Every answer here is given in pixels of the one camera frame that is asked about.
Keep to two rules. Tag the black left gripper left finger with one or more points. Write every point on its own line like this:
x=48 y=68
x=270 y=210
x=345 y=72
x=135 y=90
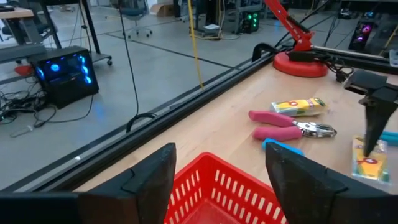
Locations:
x=140 y=199

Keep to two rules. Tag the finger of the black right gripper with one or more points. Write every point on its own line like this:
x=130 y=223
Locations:
x=376 y=124

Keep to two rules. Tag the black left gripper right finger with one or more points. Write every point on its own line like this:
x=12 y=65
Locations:
x=311 y=199

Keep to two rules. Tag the blue eraser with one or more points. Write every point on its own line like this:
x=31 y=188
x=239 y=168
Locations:
x=390 y=138
x=280 y=145

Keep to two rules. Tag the yellow crayon box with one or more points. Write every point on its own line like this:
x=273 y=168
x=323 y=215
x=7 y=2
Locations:
x=298 y=106
x=371 y=168

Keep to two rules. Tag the computer case with purple lights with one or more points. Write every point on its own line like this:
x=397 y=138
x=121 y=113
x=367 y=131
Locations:
x=362 y=35

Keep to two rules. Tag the red desk lamp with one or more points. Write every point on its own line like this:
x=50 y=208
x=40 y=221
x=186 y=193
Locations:
x=298 y=67

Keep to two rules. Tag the red plastic basket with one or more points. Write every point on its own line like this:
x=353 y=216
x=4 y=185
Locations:
x=217 y=193

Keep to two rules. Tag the computer case with green lights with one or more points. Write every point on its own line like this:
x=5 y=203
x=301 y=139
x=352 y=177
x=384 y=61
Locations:
x=250 y=21

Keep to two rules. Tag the grey power adapter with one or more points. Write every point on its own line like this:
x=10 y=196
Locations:
x=21 y=131

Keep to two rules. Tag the computer case with blue lights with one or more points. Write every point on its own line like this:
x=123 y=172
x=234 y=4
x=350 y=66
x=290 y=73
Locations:
x=62 y=81

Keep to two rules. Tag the black wheeled cart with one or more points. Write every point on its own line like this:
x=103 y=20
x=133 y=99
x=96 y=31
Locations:
x=101 y=57

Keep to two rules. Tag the small red floor object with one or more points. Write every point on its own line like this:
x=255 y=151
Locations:
x=23 y=70

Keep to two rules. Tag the blue office chair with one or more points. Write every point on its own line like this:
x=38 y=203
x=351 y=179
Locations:
x=135 y=14

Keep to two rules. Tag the cardboard box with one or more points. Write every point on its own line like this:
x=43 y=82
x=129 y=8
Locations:
x=161 y=10

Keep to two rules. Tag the wooden desk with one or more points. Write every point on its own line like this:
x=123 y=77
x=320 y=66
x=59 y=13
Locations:
x=15 y=13

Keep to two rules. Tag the black aluminium table frame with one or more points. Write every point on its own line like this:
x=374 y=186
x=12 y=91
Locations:
x=186 y=109

